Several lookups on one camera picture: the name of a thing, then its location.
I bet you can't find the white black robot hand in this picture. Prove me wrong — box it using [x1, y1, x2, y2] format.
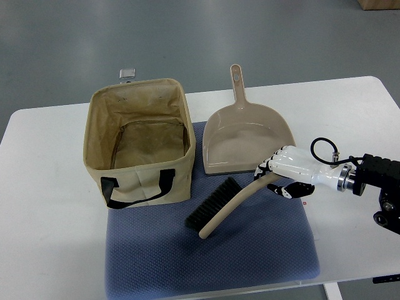
[254, 146, 352, 199]

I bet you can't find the pink hand broom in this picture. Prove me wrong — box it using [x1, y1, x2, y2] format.
[184, 172, 281, 239]

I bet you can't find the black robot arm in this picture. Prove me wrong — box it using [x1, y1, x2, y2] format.
[310, 137, 399, 234]

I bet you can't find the yellow fabric bag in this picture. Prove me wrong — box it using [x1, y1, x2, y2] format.
[83, 78, 196, 209]

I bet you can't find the pink dustpan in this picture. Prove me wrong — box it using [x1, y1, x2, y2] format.
[202, 64, 296, 175]

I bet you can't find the blue textured mat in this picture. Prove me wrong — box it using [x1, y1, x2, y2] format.
[105, 122, 320, 299]

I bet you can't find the white table leg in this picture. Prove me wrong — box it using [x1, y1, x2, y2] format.
[323, 282, 343, 300]

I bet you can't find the black table control panel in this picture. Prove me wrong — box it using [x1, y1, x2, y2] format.
[372, 274, 400, 284]

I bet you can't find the cardboard box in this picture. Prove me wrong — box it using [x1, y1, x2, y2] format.
[357, 0, 400, 11]

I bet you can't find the small metal floor plate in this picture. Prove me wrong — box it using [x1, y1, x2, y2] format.
[119, 68, 136, 79]

